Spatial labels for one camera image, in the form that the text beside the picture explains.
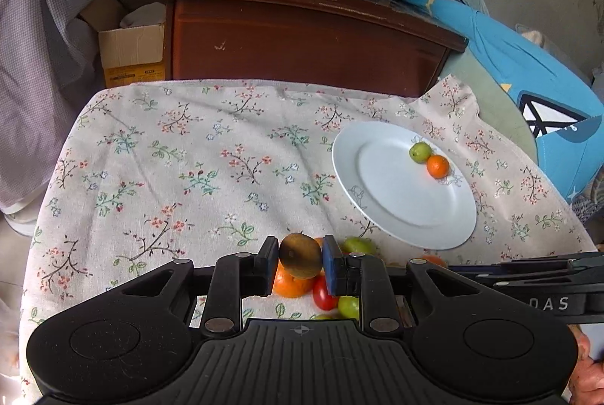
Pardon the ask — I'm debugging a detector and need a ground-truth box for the grey striped cloth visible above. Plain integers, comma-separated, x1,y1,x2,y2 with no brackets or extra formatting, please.
572,166,604,224

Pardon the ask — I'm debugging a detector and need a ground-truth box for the wooden nightstand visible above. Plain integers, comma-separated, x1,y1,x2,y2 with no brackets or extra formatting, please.
148,0,471,100

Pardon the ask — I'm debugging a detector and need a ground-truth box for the pale green bed sheet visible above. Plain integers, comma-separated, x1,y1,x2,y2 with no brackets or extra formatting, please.
439,50,539,160

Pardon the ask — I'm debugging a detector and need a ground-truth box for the red cherry tomato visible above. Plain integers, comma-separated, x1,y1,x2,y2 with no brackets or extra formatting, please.
312,275,340,312

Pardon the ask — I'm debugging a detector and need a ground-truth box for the floral tablecloth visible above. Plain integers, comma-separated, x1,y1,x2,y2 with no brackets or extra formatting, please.
18,72,596,389

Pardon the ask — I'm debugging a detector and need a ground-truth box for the lilac checked cloth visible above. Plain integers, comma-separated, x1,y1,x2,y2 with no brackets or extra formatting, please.
0,0,105,210

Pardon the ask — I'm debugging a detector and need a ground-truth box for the person's right hand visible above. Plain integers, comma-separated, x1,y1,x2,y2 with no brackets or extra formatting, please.
569,328,604,405

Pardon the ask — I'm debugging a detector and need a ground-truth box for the brown kiwi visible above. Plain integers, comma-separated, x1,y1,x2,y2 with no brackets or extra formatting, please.
278,232,324,279

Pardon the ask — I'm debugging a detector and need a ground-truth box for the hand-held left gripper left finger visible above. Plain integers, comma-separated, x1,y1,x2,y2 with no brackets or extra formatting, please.
120,236,279,338

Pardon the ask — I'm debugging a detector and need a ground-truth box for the blue printed blanket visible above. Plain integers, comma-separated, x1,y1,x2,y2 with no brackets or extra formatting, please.
401,0,604,200

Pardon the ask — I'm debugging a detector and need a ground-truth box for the white plate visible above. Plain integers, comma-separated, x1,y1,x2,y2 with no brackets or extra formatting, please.
331,121,478,251

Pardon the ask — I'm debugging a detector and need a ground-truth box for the white plastic object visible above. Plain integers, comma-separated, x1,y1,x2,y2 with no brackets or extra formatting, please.
0,201,39,238

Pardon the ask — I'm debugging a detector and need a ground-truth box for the brown cardboard box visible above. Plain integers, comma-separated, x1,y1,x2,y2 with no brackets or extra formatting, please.
77,0,167,89

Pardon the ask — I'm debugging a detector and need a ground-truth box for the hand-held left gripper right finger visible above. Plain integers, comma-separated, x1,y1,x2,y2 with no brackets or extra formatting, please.
322,236,478,335

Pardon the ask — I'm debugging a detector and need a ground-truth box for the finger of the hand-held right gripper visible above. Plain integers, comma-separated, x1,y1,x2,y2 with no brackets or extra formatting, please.
447,264,604,291
495,251,604,274

